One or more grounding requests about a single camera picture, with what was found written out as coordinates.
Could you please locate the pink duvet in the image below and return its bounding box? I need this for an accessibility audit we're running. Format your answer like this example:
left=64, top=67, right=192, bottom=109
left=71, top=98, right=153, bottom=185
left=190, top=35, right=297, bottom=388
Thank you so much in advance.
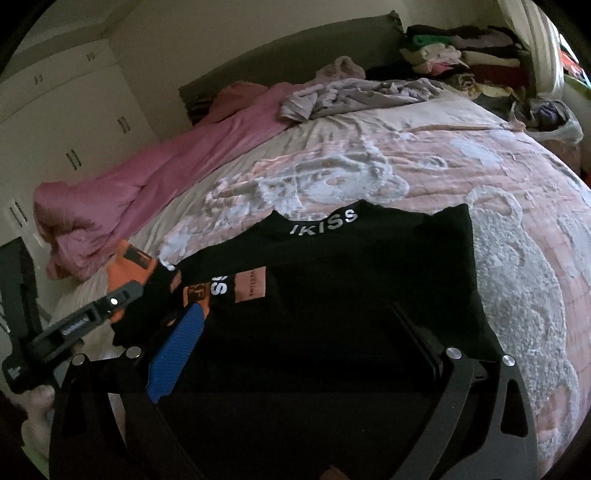
left=33, top=80, right=319, bottom=282

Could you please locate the lilac crumpled garment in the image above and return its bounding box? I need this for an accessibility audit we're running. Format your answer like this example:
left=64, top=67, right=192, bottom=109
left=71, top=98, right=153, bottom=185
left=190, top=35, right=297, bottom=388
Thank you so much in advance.
left=281, top=78, right=446, bottom=123

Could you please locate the clear plastic bag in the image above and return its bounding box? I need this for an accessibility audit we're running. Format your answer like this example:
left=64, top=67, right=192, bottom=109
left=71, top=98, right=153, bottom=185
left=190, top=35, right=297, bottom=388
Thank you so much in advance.
left=512, top=99, right=585, bottom=145

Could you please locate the white wardrobe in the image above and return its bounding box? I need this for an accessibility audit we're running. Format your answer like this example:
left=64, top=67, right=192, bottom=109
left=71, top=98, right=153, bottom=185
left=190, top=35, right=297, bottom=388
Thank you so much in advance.
left=0, top=37, right=160, bottom=250

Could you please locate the pile of folded clothes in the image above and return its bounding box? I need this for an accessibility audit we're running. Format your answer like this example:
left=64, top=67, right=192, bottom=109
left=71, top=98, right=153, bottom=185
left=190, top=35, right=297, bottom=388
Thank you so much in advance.
left=399, top=23, right=539, bottom=97

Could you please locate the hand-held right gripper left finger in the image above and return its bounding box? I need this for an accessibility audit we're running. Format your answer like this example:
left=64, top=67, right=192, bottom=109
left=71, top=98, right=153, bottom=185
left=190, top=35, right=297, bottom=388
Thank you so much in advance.
left=48, top=302, right=207, bottom=480

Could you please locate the colourful windowsill clutter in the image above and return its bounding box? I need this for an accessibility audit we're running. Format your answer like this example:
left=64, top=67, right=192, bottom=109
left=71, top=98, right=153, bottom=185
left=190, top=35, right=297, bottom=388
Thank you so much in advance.
left=560, top=46, right=591, bottom=95

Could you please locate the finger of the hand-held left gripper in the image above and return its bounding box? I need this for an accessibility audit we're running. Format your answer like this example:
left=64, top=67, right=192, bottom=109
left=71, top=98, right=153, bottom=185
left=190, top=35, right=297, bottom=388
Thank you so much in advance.
left=69, top=282, right=145, bottom=335

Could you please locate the pink bear printed blanket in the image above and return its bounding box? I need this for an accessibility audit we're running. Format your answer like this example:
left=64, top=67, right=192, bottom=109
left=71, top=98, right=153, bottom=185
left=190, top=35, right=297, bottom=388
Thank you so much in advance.
left=46, top=92, right=591, bottom=462

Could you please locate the cream striped curtain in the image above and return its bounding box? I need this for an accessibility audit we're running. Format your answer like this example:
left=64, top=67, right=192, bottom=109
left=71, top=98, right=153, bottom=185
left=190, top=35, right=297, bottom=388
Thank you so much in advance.
left=501, top=0, right=566, bottom=93

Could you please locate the pink fluffy garment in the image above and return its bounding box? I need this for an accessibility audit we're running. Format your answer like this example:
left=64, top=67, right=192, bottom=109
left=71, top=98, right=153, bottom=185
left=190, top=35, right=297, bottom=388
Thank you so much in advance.
left=316, top=55, right=368, bottom=81

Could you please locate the black printed shirt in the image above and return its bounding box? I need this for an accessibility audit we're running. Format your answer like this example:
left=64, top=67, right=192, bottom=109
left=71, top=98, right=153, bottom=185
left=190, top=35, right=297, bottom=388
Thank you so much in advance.
left=106, top=199, right=505, bottom=480

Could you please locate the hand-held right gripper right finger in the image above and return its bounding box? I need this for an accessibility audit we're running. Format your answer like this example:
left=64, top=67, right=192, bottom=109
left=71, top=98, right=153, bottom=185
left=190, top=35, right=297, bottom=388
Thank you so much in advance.
left=392, top=302, right=542, bottom=480

